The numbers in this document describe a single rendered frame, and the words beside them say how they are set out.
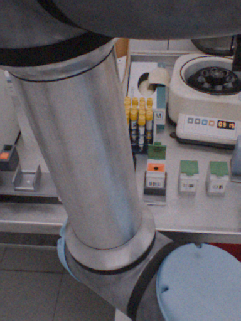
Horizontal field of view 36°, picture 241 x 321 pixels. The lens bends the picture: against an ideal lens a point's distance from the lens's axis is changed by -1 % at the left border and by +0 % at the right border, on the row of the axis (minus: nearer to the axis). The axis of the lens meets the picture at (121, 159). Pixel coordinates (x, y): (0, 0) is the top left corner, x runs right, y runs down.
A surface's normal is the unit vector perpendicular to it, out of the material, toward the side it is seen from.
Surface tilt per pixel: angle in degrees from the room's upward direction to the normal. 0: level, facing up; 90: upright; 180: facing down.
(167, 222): 0
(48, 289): 0
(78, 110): 91
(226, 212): 0
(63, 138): 94
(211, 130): 25
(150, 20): 121
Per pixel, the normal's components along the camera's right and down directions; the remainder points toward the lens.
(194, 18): 0.07, 0.98
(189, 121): -0.12, -0.35
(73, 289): -0.03, -0.71
